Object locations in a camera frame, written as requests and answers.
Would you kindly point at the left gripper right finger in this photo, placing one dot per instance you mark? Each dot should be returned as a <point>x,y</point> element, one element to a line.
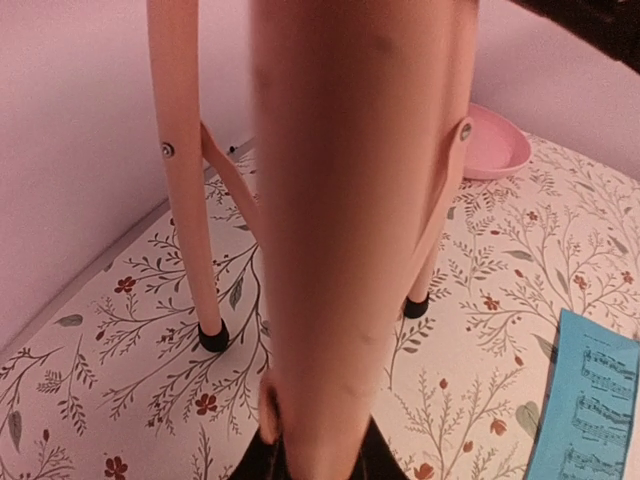
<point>375,459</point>

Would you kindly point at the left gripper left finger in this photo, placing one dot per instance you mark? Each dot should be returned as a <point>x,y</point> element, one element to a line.
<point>262,461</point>

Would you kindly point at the pink music stand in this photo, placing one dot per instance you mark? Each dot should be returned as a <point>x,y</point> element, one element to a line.
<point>361,123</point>

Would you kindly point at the floral table mat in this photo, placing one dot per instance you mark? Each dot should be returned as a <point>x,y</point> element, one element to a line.
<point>116,385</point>

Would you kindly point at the blue sheet music page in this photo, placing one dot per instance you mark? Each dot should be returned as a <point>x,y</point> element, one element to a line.
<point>588,419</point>

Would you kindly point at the pink plate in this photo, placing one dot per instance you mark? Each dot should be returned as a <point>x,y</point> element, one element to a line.
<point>497,148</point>

